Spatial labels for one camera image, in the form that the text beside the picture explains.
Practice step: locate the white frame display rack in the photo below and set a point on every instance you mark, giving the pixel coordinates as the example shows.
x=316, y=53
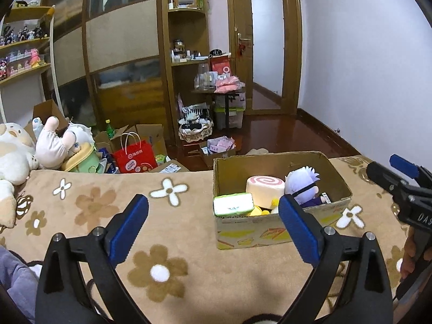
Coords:
x=54, y=57

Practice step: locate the grey purple cloth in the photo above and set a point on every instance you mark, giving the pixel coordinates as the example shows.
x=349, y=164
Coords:
x=17, y=276

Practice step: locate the pink plush figure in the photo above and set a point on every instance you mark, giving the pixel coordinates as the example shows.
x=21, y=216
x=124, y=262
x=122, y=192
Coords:
x=35, y=59

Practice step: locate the swiss roll plush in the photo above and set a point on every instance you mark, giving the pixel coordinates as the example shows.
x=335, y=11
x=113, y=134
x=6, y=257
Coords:
x=265, y=189

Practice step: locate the lace trimmed basket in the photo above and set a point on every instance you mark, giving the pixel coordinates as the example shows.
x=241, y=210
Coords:
x=195, y=133

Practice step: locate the dark animal figurine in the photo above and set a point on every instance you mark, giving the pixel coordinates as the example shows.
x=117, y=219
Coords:
x=21, y=3

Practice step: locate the black cap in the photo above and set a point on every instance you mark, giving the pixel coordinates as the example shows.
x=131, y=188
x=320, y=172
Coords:
x=216, y=53

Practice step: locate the red paper bag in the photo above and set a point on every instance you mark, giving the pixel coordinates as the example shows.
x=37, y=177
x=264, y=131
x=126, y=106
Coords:
x=135, y=160

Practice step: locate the large open cardboard box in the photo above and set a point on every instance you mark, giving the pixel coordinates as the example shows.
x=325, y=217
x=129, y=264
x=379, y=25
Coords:
x=152, y=138

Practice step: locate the green white soft block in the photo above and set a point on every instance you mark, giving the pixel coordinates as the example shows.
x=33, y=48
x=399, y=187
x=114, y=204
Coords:
x=233, y=204

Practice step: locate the white haired purple doll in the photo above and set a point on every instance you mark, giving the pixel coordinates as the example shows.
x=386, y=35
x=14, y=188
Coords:
x=303, y=182

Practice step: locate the small dark side table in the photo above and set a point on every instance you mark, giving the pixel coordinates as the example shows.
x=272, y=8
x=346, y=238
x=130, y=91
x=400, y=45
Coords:
x=229, y=108

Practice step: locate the red door ornament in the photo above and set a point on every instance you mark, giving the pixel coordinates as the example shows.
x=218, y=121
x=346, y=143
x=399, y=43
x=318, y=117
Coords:
x=240, y=49

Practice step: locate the wooden corner shelf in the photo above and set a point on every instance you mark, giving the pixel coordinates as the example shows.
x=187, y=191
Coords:
x=189, y=23

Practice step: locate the row of boxed figures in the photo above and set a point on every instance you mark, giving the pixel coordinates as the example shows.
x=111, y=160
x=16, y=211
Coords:
x=18, y=62

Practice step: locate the person's right hand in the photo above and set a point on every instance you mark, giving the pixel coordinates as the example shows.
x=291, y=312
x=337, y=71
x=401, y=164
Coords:
x=409, y=248

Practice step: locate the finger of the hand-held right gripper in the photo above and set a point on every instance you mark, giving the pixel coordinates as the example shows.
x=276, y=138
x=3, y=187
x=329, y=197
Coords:
x=403, y=166
x=381, y=175

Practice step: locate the black white striped plush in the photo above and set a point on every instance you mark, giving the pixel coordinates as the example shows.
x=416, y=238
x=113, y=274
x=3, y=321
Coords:
x=194, y=114

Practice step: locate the pink packets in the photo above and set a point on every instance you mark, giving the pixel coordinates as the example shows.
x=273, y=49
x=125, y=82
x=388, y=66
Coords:
x=227, y=84

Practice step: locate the beige floral blanket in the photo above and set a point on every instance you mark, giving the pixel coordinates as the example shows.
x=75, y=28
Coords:
x=189, y=209

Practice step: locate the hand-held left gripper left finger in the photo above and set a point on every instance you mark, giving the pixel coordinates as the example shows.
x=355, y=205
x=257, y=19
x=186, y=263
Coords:
x=130, y=229

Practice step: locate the flat printed cardboard box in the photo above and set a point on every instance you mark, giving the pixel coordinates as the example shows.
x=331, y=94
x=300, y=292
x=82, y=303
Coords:
x=172, y=167

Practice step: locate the clear plastic container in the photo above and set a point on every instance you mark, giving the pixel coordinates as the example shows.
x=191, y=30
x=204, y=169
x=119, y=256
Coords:
x=203, y=76

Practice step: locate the red box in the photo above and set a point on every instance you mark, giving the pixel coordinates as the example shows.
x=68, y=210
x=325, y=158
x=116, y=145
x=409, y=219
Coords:
x=221, y=67

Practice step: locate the white haired plush doll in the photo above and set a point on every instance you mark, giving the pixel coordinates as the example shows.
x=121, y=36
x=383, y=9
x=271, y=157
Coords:
x=54, y=145

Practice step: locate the translucent storage bin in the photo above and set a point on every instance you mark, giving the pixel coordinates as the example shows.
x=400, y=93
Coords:
x=236, y=116

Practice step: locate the group of small bottles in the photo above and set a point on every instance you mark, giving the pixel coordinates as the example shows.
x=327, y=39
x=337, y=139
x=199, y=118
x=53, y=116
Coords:
x=185, y=54

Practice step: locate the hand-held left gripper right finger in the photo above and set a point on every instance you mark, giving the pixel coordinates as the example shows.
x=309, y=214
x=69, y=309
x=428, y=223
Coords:
x=298, y=229

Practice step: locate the open brown cardboard box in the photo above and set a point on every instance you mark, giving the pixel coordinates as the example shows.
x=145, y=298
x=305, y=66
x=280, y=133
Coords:
x=47, y=111

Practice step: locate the wooden sliding door wardrobe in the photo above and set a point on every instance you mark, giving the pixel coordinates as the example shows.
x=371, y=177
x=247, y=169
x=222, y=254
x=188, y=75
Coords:
x=118, y=40

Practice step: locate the beige slipper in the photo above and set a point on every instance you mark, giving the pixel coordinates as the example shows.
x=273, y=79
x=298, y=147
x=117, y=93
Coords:
x=256, y=151

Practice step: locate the wooden door with glass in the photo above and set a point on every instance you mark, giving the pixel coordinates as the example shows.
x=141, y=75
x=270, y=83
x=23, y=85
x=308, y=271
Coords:
x=290, y=40

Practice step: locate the row of small figurines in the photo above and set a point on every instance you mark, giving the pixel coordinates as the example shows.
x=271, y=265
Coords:
x=23, y=33

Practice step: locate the small box of pink packets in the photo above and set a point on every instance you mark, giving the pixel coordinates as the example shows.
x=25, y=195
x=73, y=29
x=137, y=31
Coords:
x=217, y=146

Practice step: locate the large cream bear plush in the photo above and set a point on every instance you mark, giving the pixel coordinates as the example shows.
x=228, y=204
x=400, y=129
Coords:
x=13, y=158

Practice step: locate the blue packet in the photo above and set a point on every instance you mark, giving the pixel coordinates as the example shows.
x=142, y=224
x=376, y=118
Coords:
x=106, y=162

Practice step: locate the green yellow plush toy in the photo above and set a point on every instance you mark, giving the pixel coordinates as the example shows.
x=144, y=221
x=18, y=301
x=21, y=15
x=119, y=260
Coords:
x=82, y=160

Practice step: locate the printed cardboard box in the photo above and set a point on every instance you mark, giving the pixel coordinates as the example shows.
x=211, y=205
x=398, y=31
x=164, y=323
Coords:
x=256, y=233
x=172, y=167

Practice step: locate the green plastic bottle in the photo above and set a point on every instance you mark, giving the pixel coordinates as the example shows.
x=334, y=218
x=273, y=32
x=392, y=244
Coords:
x=109, y=130

